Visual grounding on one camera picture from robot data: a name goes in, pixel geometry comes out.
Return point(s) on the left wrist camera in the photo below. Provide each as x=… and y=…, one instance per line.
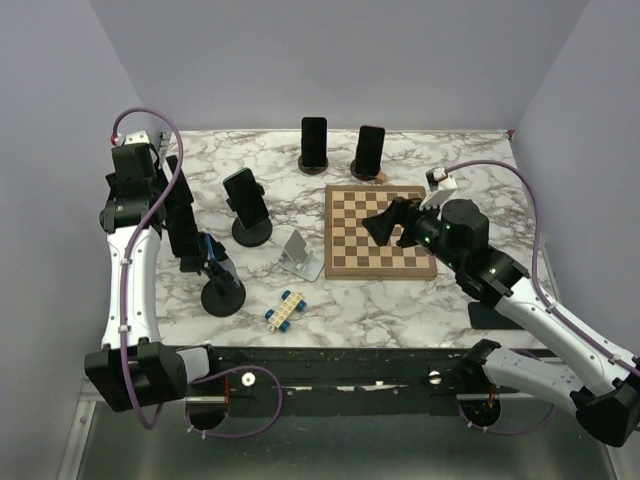
x=136, y=138

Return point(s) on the black round clamp stand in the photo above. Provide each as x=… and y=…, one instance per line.
x=251, y=237

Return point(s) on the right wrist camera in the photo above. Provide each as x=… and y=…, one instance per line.
x=441, y=187

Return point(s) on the round wooden stand right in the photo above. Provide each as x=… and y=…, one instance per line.
x=362, y=171

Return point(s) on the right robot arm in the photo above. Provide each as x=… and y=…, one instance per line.
x=599, y=380

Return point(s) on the black phone pink case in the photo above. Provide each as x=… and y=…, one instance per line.
x=370, y=146

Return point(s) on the black front rail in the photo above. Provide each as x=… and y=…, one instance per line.
x=331, y=382

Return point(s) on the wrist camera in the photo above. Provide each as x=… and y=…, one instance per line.
x=136, y=138
x=441, y=187

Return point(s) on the black stand with blue phone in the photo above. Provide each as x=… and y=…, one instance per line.
x=224, y=293

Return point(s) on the silver metal phone stand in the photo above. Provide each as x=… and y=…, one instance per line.
x=297, y=258

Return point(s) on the wooden chessboard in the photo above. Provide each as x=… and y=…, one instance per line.
x=349, y=251

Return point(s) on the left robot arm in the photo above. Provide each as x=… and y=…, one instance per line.
x=133, y=368

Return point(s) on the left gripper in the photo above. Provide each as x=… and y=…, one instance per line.
x=179, y=194

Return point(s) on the round wooden stand left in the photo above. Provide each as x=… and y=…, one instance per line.
x=311, y=169

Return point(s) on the black phone teal case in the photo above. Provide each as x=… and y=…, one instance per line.
x=245, y=198

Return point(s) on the toy brick car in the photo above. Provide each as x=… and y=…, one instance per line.
x=278, y=319

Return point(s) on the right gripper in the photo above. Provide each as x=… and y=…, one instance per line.
x=381, y=224

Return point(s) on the round wooden stand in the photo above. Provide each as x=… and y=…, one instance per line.
x=362, y=171
x=311, y=169

